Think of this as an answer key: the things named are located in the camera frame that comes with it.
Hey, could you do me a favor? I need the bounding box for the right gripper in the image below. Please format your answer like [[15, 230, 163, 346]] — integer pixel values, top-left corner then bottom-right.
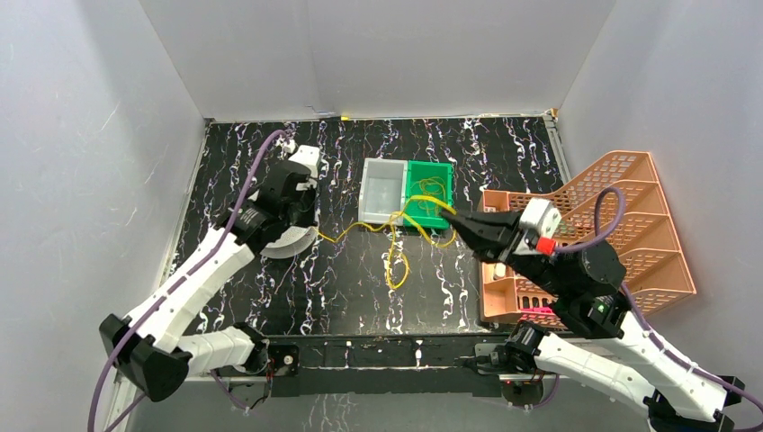
[[438, 203, 569, 296]]

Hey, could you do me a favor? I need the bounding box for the thick yellow cable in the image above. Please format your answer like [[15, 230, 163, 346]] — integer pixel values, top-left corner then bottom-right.
[[316, 194, 459, 292]]

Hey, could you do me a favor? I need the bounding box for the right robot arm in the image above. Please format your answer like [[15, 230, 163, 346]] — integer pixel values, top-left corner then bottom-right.
[[442, 199, 747, 431]]

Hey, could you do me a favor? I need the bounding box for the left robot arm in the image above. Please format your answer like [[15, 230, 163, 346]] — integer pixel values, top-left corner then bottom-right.
[[99, 160, 320, 401]]

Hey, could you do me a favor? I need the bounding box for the white stapler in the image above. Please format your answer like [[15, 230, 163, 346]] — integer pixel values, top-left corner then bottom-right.
[[492, 264, 507, 280]]

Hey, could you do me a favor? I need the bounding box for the green plastic bin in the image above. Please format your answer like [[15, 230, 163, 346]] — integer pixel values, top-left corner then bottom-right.
[[404, 160, 453, 230]]

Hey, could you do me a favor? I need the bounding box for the white plastic bin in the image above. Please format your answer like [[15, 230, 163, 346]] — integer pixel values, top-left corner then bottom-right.
[[358, 157, 408, 224]]

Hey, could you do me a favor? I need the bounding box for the pink marker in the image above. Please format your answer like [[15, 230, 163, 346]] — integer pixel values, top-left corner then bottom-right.
[[520, 306, 554, 315]]

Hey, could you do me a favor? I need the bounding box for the orange desk organizer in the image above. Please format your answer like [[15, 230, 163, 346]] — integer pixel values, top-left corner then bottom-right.
[[476, 149, 697, 331]]

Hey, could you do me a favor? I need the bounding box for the white cable spool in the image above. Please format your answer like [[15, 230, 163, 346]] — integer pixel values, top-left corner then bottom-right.
[[260, 227, 318, 259]]

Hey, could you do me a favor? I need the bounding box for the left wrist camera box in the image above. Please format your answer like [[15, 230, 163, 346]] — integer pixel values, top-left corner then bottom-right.
[[288, 145, 322, 191]]

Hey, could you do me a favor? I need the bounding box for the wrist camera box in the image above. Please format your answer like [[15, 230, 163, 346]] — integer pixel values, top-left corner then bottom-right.
[[288, 145, 322, 191], [518, 198, 561, 238]]

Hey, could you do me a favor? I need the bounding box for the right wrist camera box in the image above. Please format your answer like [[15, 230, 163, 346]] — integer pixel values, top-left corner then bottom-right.
[[518, 198, 561, 238]]

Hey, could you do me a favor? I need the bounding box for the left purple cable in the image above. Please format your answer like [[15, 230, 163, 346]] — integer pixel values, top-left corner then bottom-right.
[[86, 130, 291, 432]]

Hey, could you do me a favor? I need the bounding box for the thin yellow wire bundle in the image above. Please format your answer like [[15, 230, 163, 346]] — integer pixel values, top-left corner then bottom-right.
[[414, 175, 447, 216]]

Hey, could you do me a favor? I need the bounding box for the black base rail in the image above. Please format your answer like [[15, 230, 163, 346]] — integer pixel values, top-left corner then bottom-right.
[[271, 333, 548, 405]]

